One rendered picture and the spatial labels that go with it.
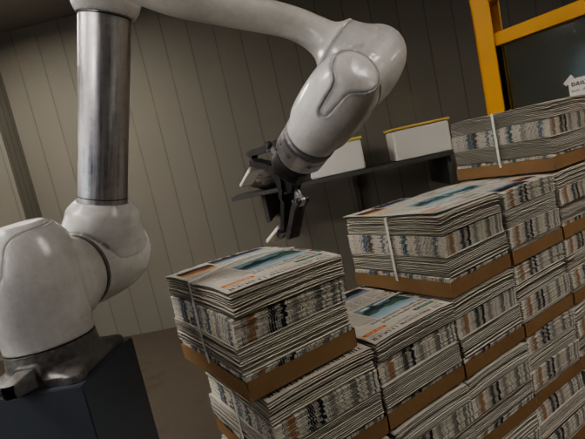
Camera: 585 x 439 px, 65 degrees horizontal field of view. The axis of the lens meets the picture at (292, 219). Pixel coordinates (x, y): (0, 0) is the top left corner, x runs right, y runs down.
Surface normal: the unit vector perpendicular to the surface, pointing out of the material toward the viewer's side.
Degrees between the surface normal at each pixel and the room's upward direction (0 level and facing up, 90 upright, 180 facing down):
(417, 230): 90
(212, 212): 90
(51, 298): 88
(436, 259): 90
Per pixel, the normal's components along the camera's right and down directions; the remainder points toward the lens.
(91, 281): 0.98, -0.11
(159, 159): -0.06, 0.14
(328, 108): -0.42, 0.57
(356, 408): 0.53, 0.00
